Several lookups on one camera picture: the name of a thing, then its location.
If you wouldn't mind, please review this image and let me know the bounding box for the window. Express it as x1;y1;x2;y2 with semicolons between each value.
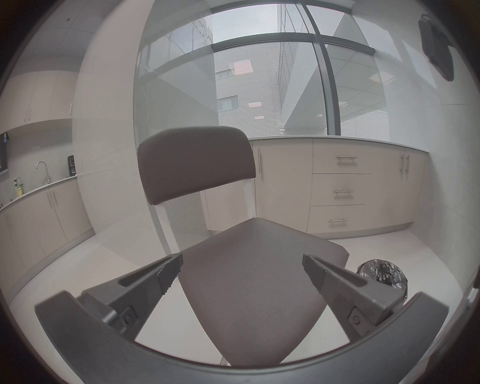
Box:
133;0;392;248

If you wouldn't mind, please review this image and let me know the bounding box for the cream cabinet with drawers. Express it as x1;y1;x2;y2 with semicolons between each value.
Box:
204;136;429;239

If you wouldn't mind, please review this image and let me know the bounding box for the cream cabinet with sink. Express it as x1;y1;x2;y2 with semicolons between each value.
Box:
0;175;96;297

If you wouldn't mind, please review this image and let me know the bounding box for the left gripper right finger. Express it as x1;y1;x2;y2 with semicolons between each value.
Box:
302;254;406;337

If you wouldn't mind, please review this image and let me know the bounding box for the grey padded chair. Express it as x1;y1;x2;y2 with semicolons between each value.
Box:
137;125;350;366

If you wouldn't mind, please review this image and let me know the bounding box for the cream wall cabinet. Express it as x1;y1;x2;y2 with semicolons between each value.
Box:
5;70;74;130

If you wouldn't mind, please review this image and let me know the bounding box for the curved metal tap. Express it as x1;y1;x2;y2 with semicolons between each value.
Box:
36;161;52;185

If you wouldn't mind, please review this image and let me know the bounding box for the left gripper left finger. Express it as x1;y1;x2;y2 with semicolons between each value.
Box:
77;252;184;342

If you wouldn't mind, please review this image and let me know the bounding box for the black plastic bag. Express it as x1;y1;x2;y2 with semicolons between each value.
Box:
356;259;409;304

